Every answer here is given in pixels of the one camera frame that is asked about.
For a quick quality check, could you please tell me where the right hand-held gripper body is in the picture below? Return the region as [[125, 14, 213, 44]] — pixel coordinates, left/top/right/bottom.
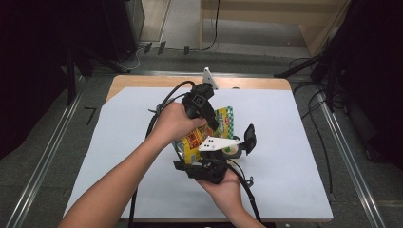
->
[[186, 136, 240, 185]]

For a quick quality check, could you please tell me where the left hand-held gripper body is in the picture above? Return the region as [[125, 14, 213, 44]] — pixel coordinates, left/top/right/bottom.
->
[[182, 66, 220, 121]]

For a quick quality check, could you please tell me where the yellow pouch with green cap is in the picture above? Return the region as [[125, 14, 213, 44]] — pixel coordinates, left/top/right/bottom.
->
[[172, 105, 236, 166]]

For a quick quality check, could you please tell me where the person's right hand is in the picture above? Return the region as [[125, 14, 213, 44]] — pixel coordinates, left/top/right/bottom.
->
[[196, 172, 243, 212]]

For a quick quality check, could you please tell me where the person's left hand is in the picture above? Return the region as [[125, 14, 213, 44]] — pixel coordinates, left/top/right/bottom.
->
[[151, 101, 207, 150]]

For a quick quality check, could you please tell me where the light wooden shelf unit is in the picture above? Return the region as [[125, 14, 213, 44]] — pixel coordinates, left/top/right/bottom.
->
[[199, 0, 351, 58]]

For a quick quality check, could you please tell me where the dark cabinet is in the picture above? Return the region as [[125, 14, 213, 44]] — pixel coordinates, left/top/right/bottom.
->
[[101, 0, 146, 63]]

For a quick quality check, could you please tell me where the black tripod stand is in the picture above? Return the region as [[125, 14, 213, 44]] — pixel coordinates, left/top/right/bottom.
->
[[63, 44, 129, 106]]

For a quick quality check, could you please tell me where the left hand-held gripper cable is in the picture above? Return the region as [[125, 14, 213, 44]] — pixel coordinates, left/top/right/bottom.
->
[[127, 80, 197, 228]]

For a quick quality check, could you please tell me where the hand-held gripper cable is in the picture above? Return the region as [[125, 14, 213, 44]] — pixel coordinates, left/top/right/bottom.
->
[[127, 80, 197, 228], [227, 160, 262, 223]]

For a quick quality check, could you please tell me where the right hand-held gripper cable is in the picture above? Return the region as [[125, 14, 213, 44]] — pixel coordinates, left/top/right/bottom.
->
[[227, 160, 262, 223]]

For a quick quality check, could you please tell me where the black hanging cable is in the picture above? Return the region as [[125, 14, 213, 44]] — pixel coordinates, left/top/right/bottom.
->
[[201, 0, 221, 52]]

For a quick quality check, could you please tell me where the black floor cable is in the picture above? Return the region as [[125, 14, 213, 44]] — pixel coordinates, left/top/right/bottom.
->
[[289, 56, 335, 195]]

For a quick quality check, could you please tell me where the black stand with cables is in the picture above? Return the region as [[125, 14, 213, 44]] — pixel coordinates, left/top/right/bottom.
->
[[274, 31, 353, 112]]

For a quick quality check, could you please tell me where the metal floor rail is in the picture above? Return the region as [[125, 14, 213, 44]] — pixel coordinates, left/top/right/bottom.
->
[[316, 91, 387, 228], [5, 75, 86, 228]]

